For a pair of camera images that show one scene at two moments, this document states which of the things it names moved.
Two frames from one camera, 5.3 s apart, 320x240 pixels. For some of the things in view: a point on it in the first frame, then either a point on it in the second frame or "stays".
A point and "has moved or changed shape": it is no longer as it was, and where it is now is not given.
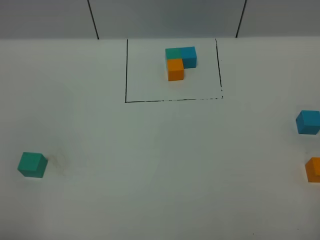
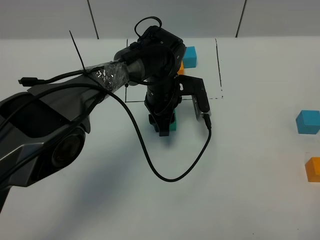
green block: (32, 164) has moved or changed shape
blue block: (308, 122) stays
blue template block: (189, 56) stays
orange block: (312, 169) stays
